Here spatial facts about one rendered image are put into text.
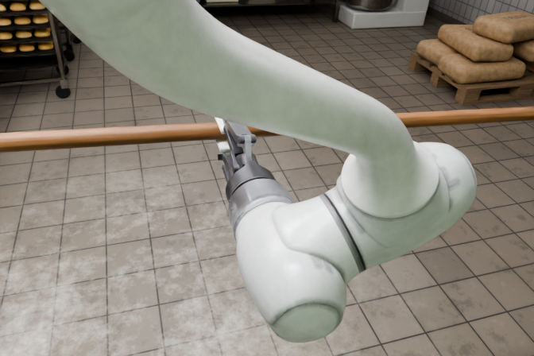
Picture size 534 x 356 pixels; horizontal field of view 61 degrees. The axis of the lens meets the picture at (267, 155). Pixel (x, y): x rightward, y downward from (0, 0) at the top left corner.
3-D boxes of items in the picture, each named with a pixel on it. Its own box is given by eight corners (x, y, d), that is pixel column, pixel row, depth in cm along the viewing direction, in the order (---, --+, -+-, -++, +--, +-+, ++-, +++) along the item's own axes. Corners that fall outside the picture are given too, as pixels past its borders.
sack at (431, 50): (439, 69, 383) (443, 52, 375) (412, 55, 411) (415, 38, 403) (493, 62, 405) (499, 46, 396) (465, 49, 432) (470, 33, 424)
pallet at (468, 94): (462, 105, 360) (467, 88, 353) (408, 67, 424) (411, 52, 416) (578, 93, 393) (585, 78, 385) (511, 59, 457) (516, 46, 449)
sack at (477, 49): (512, 63, 360) (519, 45, 353) (471, 63, 354) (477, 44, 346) (470, 40, 412) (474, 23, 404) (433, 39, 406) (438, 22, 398)
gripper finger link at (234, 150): (233, 176, 67) (234, 169, 66) (218, 129, 75) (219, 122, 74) (258, 174, 68) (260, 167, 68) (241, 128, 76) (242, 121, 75)
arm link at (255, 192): (232, 258, 60) (222, 229, 64) (296, 249, 62) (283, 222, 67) (237, 203, 55) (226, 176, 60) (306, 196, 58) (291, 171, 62)
